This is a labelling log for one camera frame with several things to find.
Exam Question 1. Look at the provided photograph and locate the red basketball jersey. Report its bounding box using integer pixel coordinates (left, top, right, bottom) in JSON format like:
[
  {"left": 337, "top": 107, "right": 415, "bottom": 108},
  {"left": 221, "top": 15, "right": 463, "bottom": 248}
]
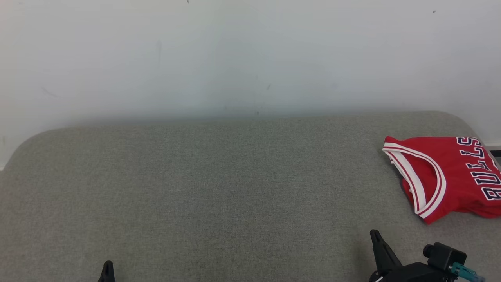
[{"left": 382, "top": 136, "right": 501, "bottom": 225}]

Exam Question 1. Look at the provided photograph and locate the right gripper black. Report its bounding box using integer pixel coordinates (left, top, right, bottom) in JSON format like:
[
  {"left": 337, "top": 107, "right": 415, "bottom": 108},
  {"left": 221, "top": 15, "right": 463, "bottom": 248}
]
[{"left": 369, "top": 229, "right": 456, "bottom": 282}]

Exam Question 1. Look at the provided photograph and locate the teal cable connector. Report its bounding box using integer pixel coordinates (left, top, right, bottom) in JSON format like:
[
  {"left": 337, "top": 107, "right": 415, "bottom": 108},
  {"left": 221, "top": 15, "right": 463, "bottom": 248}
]
[{"left": 450, "top": 262, "right": 486, "bottom": 282}]

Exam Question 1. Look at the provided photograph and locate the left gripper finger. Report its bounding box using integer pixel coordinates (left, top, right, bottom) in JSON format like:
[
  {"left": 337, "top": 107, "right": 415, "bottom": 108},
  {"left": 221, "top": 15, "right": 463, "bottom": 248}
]
[{"left": 98, "top": 260, "right": 116, "bottom": 282}]

